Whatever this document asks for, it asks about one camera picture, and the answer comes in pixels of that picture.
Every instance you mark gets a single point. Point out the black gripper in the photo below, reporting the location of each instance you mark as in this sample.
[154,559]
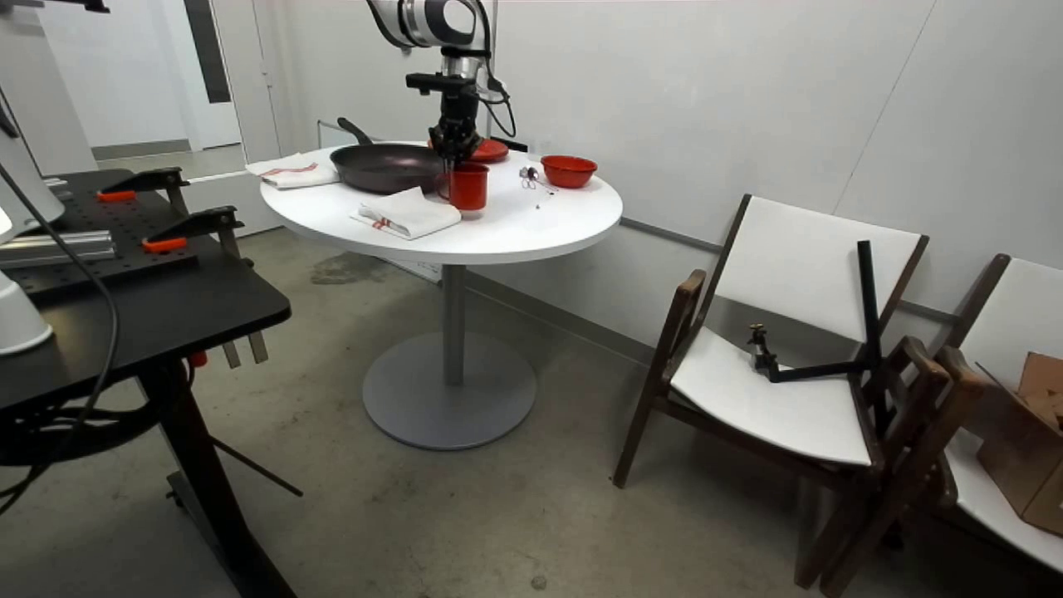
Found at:
[457,112]

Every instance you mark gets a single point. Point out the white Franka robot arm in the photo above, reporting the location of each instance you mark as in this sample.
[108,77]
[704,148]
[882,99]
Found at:
[426,22]

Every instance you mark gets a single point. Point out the red plate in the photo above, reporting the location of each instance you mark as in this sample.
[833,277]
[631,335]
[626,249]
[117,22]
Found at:
[488,151]

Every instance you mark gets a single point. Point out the black frying pan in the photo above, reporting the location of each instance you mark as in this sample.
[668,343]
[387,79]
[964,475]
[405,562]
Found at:
[387,168]

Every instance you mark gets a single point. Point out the white towel red stripes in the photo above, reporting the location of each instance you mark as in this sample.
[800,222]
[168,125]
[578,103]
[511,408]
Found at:
[293,169]
[402,213]

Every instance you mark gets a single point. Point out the small dark red object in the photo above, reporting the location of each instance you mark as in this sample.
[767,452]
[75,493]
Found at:
[535,175]

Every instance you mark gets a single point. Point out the red bowl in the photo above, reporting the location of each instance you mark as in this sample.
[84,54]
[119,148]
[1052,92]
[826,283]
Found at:
[568,169]

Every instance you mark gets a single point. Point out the white door narrow window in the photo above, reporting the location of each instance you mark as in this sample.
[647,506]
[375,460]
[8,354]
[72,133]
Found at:
[251,68]

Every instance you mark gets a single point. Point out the black robot desk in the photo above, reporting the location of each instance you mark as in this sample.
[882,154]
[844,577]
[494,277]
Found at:
[168,311]

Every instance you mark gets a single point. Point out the wooden chair white cushions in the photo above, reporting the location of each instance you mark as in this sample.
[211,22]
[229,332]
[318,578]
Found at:
[774,385]
[1019,311]

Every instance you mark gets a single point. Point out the black metal stand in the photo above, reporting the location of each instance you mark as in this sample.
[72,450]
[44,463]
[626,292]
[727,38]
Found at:
[866,332]

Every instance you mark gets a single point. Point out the brown cardboard box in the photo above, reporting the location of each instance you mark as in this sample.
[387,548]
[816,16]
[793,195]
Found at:
[1023,442]

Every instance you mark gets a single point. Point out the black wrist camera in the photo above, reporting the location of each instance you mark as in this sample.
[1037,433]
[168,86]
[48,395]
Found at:
[423,79]

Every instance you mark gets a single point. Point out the round white pedestal table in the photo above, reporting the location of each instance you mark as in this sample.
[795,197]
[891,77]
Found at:
[453,321]

